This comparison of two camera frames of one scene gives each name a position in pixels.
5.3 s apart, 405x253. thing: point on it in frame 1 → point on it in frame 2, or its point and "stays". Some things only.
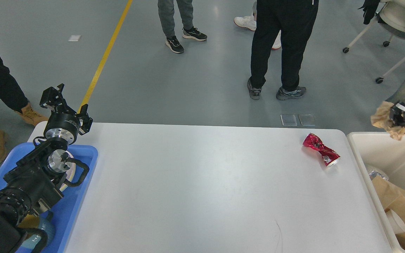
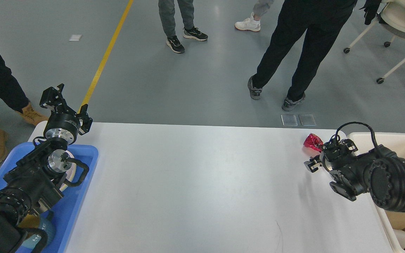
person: [294, 19] → [323, 19]
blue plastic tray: [64, 212] stays
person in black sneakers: [166, 13] stays
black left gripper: [63, 122] stays
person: [250, 21] → [253, 23]
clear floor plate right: [306, 119] stays
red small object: [313, 141] stays
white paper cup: [397, 224] → [402, 237]
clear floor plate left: [288, 120] stays
